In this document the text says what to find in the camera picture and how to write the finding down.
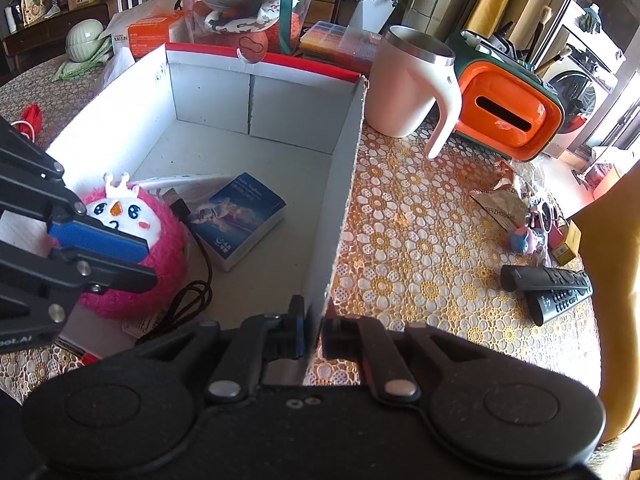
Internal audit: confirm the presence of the orange tissue box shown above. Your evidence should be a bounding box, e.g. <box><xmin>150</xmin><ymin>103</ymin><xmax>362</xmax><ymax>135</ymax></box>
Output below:
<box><xmin>446</xmin><ymin>27</ymin><xmax>566</xmax><ymax>162</ymax></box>

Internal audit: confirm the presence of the green cloth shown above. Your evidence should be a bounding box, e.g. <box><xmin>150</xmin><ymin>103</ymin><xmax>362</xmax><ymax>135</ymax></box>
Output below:
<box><xmin>52</xmin><ymin>40</ymin><xmax>113</xmax><ymax>83</ymax></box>

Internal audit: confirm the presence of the wooden television cabinet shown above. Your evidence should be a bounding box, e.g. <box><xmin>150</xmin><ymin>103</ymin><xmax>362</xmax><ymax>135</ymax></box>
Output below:
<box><xmin>0</xmin><ymin>0</ymin><xmax>346</xmax><ymax>59</ymax></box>

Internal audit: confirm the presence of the clear bead storage box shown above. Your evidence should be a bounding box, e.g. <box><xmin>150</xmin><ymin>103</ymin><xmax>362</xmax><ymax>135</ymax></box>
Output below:
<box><xmin>300</xmin><ymin>21</ymin><xmax>383</xmax><ymax>64</ymax></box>

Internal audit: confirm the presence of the black remote control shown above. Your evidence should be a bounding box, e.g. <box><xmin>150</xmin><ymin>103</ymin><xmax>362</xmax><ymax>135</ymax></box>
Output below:
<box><xmin>525</xmin><ymin>280</ymin><xmax>594</xmax><ymax>326</ymax></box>
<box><xmin>501</xmin><ymin>264</ymin><xmax>592</xmax><ymax>295</ymax></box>

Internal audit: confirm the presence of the white plastic packet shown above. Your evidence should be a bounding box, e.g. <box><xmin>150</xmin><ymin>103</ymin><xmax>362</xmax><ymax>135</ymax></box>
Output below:
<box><xmin>102</xmin><ymin>47</ymin><xmax>137</xmax><ymax>92</ymax></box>

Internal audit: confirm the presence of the pink plush toy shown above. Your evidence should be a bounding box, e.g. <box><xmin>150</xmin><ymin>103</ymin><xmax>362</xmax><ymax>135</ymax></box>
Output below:
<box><xmin>75</xmin><ymin>172</ymin><xmax>190</xmax><ymax>341</ymax></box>

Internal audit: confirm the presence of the blue paperback book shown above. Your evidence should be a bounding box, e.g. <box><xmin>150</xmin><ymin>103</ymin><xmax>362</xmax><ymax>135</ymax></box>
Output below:
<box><xmin>189</xmin><ymin>172</ymin><xmax>287</xmax><ymax>272</ymax></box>

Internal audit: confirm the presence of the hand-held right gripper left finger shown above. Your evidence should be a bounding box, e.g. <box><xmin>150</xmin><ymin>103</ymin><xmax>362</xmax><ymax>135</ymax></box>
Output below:
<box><xmin>135</xmin><ymin>294</ymin><xmax>308</xmax><ymax>406</ymax></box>

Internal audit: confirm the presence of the orange carton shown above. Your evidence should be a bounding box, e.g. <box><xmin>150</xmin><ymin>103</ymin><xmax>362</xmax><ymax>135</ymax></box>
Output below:
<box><xmin>127</xmin><ymin>12</ymin><xmax>188</xmax><ymax>58</ymax></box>

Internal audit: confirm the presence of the small pink blue toy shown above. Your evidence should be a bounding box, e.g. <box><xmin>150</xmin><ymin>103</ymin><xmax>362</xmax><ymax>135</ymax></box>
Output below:
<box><xmin>507</xmin><ymin>225</ymin><xmax>546</xmax><ymax>257</ymax></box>

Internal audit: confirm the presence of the white mug with handle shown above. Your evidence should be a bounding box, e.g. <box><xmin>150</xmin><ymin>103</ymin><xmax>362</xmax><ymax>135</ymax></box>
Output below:
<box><xmin>367</xmin><ymin>25</ymin><xmax>463</xmax><ymax>160</ymax></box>

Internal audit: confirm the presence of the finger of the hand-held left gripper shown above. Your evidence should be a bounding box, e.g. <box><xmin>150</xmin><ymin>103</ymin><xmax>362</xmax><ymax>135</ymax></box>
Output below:
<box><xmin>0</xmin><ymin>116</ymin><xmax>87</xmax><ymax>226</ymax></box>
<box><xmin>0</xmin><ymin>216</ymin><xmax>158</xmax><ymax>333</ymax></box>

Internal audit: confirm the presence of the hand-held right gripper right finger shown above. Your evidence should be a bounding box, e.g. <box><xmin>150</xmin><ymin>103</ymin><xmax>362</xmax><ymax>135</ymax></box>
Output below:
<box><xmin>321</xmin><ymin>316</ymin><xmax>493</xmax><ymax>403</ymax></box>

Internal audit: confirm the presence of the white paper bag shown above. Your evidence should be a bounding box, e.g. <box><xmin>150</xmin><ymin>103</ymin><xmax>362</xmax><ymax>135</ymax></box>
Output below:
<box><xmin>97</xmin><ymin>0</ymin><xmax>177</xmax><ymax>41</ymax></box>

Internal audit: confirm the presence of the clear plastic tub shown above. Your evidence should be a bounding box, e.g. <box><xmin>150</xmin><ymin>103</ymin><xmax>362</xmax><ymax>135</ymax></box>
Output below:
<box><xmin>180</xmin><ymin>0</ymin><xmax>317</xmax><ymax>57</ymax></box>

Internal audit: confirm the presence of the small yellow box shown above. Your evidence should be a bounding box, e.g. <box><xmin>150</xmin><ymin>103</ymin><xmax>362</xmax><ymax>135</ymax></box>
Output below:
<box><xmin>549</xmin><ymin>220</ymin><xmax>583</xmax><ymax>266</ymax></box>

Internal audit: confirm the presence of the white cable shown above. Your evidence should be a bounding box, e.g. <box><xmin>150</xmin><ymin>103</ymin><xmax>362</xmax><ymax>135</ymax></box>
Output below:
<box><xmin>11</xmin><ymin>119</ymin><xmax>42</xmax><ymax>142</ymax></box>

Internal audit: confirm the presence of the red cardboard box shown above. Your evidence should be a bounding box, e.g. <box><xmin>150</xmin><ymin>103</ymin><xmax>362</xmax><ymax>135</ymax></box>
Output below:
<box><xmin>0</xmin><ymin>42</ymin><xmax>372</xmax><ymax>386</ymax></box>

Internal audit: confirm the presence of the black cable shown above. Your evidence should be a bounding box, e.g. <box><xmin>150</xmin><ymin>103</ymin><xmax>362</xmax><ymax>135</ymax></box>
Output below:
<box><xmin>162</xmin><ymin>187</ymin><xmax>215</xmax><ymax>338</ymax></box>

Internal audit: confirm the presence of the white washing machine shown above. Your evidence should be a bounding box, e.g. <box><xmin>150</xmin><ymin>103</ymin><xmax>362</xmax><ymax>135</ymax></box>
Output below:
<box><xmin>542</xmin><ymin>20</ymin><xmax>626</xmax><ymax>157</ymax></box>

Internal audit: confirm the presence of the green ceramic bowl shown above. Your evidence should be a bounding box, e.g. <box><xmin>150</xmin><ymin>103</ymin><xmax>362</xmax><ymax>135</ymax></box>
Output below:
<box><xmin>66</xmin><ymin>19</ymin><xmax>108</xmax><ymax>63</ymax></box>

